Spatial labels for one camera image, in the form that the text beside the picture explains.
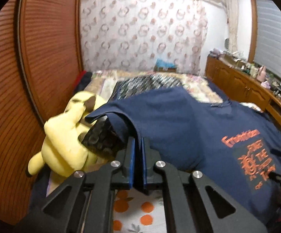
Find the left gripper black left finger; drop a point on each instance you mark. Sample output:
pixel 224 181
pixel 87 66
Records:
pixel 84 201

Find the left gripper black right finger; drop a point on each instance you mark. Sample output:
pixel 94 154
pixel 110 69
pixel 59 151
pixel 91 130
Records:
pixel 193 202

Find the navy blue printed t-shirt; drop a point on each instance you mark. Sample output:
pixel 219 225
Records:
pixel 230 143

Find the blue patterned garment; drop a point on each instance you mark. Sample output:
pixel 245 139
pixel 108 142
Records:
pixel 141 84

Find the red and dark clothes pile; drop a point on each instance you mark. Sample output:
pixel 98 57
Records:
pixel 83 79

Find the yellow plush toy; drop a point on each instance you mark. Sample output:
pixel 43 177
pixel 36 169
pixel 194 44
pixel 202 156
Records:
pixel 62 151

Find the orange fruit print bedsheet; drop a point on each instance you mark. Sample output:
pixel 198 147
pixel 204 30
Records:
pixel 137 212

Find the long wooden sideboard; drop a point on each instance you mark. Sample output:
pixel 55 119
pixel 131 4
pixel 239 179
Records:
pixel 241 87

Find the pink piggy figurine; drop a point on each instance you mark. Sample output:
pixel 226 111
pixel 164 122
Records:
pixel 261 74

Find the grey window blind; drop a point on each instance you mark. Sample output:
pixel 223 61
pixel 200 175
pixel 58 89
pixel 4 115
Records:
pixel 268 45

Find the floral beige quilt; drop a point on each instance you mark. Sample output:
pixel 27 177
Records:
pixel 153 93

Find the blue topped cardboard box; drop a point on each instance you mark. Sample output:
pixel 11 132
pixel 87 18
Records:
pixel 162 66

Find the brown louvered wardrobe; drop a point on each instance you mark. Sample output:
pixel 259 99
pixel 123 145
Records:
pixel 40 58

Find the pink circle patterned curtain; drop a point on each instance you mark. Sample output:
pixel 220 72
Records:
pixel 133 35

